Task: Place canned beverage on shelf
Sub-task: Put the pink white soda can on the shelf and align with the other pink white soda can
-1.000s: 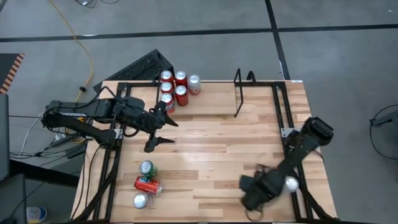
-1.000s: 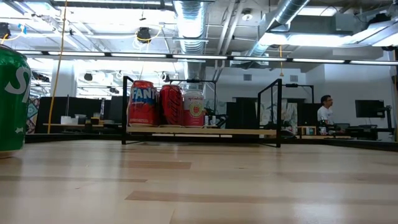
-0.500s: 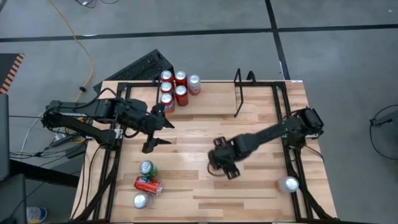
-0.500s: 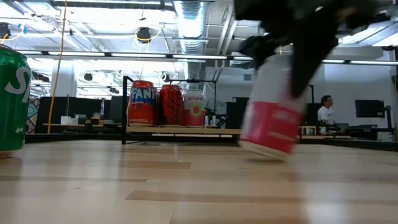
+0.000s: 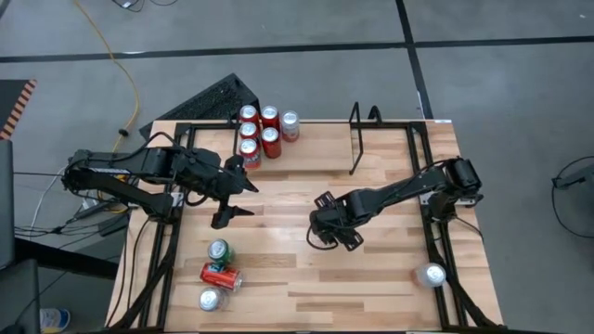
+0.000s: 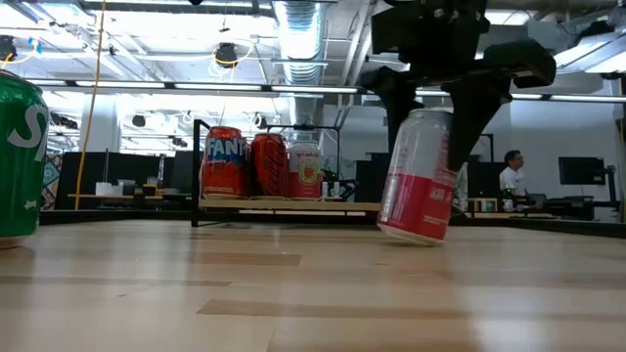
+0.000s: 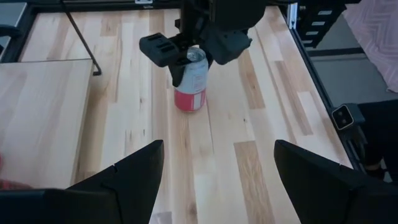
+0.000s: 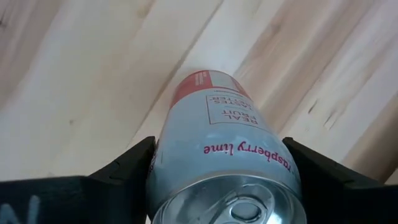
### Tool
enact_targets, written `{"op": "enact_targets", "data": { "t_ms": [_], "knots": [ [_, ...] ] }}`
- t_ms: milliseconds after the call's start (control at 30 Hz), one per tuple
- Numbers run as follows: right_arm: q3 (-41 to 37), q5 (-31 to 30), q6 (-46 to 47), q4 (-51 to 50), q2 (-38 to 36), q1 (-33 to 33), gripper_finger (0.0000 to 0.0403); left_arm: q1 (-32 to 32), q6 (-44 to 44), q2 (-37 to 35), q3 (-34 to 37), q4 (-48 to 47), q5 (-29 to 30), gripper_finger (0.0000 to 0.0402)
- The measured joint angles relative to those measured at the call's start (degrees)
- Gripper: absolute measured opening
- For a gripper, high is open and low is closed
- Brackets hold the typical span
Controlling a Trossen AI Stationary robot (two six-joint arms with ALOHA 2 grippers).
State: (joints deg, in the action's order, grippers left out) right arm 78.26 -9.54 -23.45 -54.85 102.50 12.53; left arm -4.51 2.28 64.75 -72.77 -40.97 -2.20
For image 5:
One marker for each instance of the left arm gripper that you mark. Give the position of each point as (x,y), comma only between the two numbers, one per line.
(218,178)

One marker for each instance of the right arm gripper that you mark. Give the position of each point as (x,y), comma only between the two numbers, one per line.
(341,215)

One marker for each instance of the green Sprite can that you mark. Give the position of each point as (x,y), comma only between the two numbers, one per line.
(219,250)

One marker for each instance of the red Coca-Cola Zero can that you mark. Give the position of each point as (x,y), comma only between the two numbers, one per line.
(269,113)
(270,139)

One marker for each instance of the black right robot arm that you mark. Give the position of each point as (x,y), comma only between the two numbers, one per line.
(408,185)

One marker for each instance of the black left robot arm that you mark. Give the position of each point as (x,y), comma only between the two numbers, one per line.
(139,162)

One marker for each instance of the black power adapter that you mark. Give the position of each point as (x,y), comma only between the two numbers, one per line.
(111,226)

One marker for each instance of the grey power strip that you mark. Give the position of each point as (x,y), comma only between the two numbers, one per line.
(90,203)

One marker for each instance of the black floor beam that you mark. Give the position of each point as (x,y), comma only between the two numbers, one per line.
(69,260)

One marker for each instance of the white and blue container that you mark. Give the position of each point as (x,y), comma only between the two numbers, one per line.
(53,319)

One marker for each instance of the black mat with striped edge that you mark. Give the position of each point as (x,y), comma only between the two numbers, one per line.
(14,109)

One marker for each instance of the black metal table frame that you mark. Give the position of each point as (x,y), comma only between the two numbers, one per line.
(209,126)

